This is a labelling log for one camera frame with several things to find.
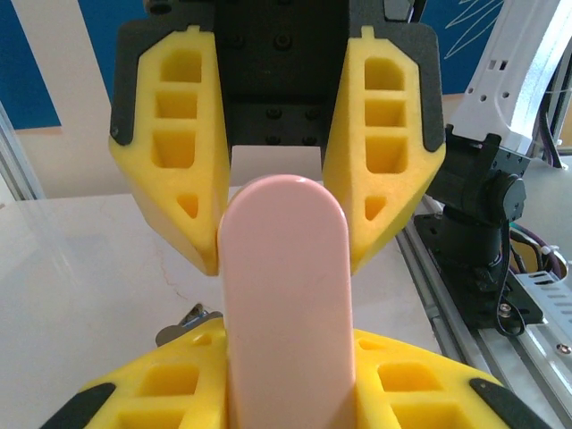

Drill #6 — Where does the small clear vial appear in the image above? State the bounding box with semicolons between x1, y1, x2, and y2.
155;174;359;429

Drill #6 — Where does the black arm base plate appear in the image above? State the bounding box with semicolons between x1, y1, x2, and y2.
413;213;549;335

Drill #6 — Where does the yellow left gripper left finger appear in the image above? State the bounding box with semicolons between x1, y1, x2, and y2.
39;317;232;429

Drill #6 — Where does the grey slotted cable duct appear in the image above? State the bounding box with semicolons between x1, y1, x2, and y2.
513;266;572;341

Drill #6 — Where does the aluminium mounting rail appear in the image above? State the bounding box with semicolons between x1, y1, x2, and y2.
395;198;572;429

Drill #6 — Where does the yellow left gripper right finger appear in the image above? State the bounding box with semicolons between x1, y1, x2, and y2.
354;328;551;429

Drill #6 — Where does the aluminium frame post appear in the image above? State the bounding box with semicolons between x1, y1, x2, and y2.
0;101;46;202

